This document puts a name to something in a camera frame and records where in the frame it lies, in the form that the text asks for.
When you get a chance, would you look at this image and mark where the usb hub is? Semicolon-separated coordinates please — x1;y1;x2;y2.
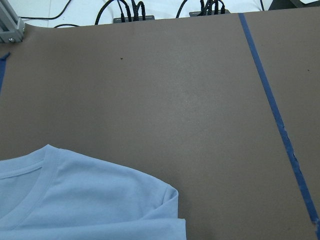
188;8;231;18
112;14;155;24

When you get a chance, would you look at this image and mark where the upper usb hub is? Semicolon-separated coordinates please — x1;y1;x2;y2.
112;14;155;24

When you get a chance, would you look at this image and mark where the lower usb hub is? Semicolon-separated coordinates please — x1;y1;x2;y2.
188;8;231;18

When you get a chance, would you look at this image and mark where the aluminium frame post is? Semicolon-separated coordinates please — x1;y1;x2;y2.
0;0;25;43

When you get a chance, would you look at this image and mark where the light blue t-shirt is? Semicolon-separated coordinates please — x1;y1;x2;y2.
0;145;187;240

